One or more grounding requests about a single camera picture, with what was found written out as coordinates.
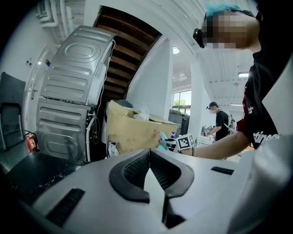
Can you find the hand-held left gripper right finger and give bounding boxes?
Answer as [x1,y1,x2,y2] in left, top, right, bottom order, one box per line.
[150,148,195,198]

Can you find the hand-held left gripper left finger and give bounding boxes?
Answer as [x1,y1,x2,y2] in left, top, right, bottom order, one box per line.
[109,148,151,204]

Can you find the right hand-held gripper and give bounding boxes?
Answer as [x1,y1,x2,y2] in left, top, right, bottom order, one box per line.
[159,133,195,154]

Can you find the person's right forearm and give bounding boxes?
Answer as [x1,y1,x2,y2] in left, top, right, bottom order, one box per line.
[190,131,252,161]

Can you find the black cabinet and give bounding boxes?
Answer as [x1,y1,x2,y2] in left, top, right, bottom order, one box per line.
[168,109,191,138]

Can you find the large cardboard box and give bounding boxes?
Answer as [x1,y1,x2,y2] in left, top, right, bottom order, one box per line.
[106,100,180,155]

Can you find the clear plastic bag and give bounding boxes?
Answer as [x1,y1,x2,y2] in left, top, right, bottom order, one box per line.
[133,103,151,122]

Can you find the window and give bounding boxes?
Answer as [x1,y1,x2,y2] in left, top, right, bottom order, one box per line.
[172,90,192,116]

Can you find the grey washing machine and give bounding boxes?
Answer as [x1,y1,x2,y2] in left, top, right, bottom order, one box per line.
[39,25,118,107]
[36,98,96,162]

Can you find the black table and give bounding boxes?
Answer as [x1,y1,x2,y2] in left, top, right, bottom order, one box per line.
[6,151,92,204]

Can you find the wooden staircase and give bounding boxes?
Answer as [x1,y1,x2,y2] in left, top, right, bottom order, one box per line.
[93,5,163,103]

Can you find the red fire extinguisher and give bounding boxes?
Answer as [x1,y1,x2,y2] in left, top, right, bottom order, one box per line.
[24,130,40,154]

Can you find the person's black t-shirt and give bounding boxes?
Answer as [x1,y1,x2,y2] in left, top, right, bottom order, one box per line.
[236,6,293,149]

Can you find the white door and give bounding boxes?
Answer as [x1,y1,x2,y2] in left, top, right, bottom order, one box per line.
[22,51,50,136]

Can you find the person's head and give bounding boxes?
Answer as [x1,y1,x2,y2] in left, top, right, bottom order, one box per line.
[202,9,262,53]

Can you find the white ceiling pipes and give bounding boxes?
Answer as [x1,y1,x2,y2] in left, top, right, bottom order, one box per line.
[36,0,76,44]

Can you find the white drain hose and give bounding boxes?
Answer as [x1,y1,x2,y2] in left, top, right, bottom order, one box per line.
[85,111,96,162]

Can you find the black head camera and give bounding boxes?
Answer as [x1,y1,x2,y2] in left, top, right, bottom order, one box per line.
[192,27,206,49]

